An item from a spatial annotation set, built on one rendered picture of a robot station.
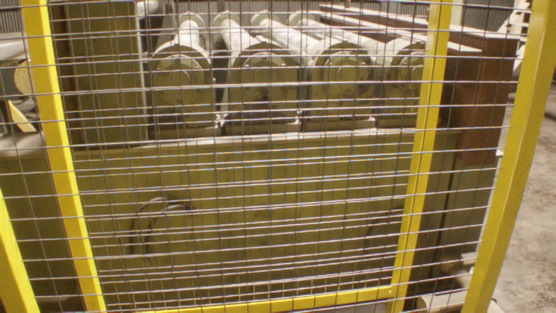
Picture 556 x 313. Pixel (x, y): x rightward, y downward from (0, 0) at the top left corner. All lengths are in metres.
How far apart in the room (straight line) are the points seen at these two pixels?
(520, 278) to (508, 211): 1.64
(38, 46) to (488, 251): 1.26
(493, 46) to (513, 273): 1.39
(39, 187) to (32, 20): 0.84
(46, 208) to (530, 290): 2.47
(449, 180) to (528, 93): 1.20
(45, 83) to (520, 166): 1.20
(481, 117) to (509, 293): 1.06
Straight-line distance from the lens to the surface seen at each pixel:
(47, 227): 1.94
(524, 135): 0.99
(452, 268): 2.20
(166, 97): 1.64
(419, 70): 1.84
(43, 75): 1.21
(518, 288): 2.60
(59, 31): 1.63
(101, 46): 1.59
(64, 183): 1.30
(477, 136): 1.95
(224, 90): 3.72
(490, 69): 1.88
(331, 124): 1.77
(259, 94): 1.65
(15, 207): 1.93
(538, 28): 0.96
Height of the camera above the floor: 1.48
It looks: 23 degrees down
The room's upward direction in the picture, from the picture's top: 1 degrees clockwise
